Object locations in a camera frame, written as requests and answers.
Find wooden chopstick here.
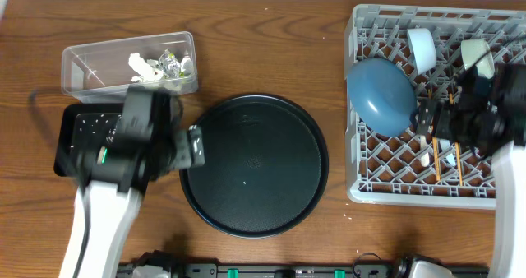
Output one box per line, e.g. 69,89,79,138
449,93,464,186
427,89,441,183

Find light blue plastic knife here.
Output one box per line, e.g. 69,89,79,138
438,139,457,166

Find dark blue plate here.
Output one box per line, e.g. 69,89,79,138
347,58,417,137

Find light blue bowl with rice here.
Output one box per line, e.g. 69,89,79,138
407,28,436,75

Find mint green bowl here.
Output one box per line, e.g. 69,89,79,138
460,39,496,79

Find round black serving tray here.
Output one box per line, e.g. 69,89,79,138
180,95,329,239

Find white tissue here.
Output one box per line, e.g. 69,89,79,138
180,55,195,76
128,53,164,83

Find yellow foil snack wrapper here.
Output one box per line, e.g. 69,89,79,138
158,49,184,78

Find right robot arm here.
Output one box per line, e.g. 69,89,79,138
410,64,525,277

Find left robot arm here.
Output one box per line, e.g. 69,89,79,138
54,86,205,277

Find grey dishwasher rack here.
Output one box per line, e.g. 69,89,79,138
344,4,525,210

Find clear plastic waste bin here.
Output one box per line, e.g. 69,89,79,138
61,31,199,103

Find black rectangular tray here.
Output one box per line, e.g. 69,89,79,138
53,103,123,177

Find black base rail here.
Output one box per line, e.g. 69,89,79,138
117,262,490,278

